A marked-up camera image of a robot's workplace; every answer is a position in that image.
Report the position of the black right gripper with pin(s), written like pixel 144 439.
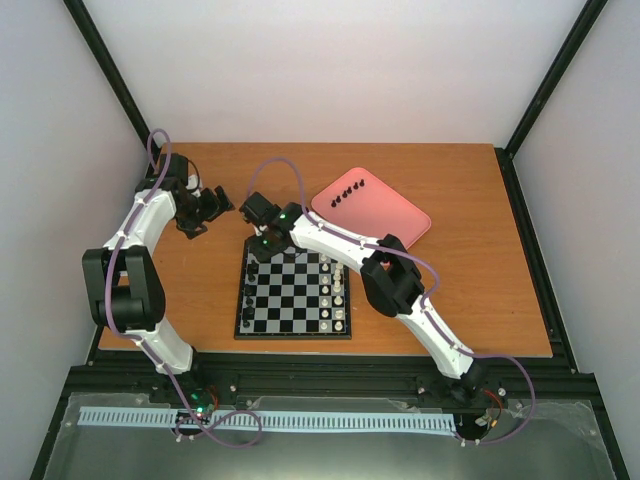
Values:
pixel 262 254

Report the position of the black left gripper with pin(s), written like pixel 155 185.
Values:
pixel 214 209

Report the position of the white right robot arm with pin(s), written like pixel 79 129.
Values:
pixel 391 279

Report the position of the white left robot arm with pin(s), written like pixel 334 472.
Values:
pixel 124 289

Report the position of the black and white chessboard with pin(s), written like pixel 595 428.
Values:
pixel 287 297

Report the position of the pink plastic tray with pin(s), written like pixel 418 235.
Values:
pixel 374 210

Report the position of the black aluminium frame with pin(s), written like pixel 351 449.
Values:
pixel 310 376

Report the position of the light blue cable duct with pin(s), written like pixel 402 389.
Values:
pixel 273 421

